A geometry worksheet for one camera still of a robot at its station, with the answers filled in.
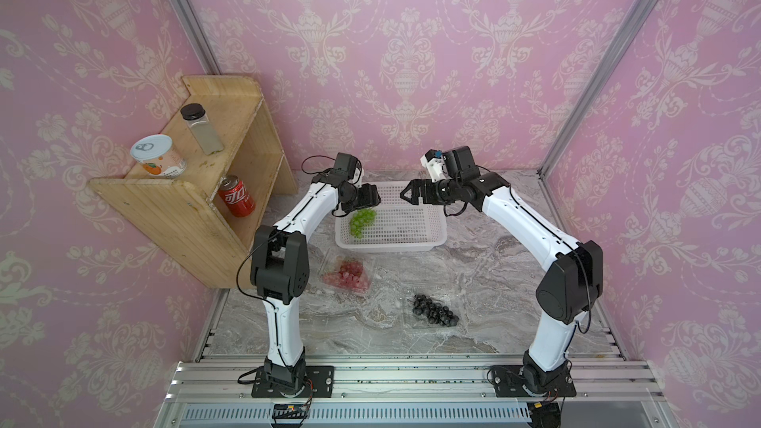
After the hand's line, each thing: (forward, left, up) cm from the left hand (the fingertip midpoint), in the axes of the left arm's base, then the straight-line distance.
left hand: (373, 202), depth 95 cm
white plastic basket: (-1, -9, -12) cm, 15 cm away
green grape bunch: (+1, +4, -10) cm, 11 cm away
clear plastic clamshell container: (-16, +12, -10) cm, 23 cm away
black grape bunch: (-31, -19, -11) cm, 38 cm away
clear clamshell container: (-26, -25, -13) cm, 38 cm away
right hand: (-5, -12, +10) cm, 16 cm away
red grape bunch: (-21, +6, -8) cm, 24 cm away
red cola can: (-12, +34, +16) cm, 40 cm away
